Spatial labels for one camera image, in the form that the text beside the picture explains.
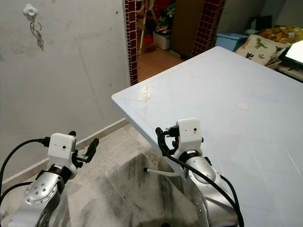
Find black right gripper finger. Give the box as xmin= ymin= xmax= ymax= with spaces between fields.
xmin=155 ymin=127 xmax=177 ymax=157

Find white table leg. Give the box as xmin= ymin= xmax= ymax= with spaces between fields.
xmin=143 ymin=167 xmax=183 ymax=178

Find large white plastic table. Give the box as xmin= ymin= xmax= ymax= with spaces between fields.
xmin=112 ymin=46 xmax=303 ymax=227

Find white storage box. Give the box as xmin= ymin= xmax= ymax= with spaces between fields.
xmin=153 ymin=31 xmax=171 ymax=50

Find brown wooden door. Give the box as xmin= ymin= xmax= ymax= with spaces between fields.
xmin=170 ymin=0 xmax=204 ymax=60

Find blue plastic bin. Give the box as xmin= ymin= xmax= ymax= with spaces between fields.
xmin=214 ymin=32 xmax=249 ymax=52

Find wooden high chair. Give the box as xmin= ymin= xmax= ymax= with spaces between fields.
xmin=136 ymin=0 xmax=154 ymax=52

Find dinosaur print cushion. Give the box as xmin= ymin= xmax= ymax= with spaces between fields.
xmin=237 ymin=35 xmax=289 ymax=64

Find black box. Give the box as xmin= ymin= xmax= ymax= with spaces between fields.
xmin=249 ymin=16 xmax=273 ymax=34

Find tablet with bright screen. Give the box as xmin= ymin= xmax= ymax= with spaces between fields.
xmin=278 ymin=44 xmax=303 ymax=64

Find yellow patterned blanket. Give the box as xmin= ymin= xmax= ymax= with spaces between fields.
xmin=256 ymin=25 xmax=303 ymax=45

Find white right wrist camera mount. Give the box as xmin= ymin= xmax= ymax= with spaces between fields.
xmin=176 ymin=118 xmax=203 ymax=153

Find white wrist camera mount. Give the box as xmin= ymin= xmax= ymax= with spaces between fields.
xmin=176 ymin=118 xmax=203 ymax=153
xmin=48 ymin=133 xmax=77 ymax=169

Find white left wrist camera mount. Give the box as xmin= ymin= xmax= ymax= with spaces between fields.
xmin=48 ymin=133 xmax=77 ymax=169

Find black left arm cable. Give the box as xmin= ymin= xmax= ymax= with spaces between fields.
xmin=0 ymin=137 xmax=52 ymax=227

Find silver keys on ring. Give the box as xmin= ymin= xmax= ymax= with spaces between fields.
xmin=30 ymin=20 xmax=45 ymax=51

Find white square wall hook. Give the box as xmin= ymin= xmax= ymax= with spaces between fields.
xmin=23 ymin=4 xmax=39 ymax=19

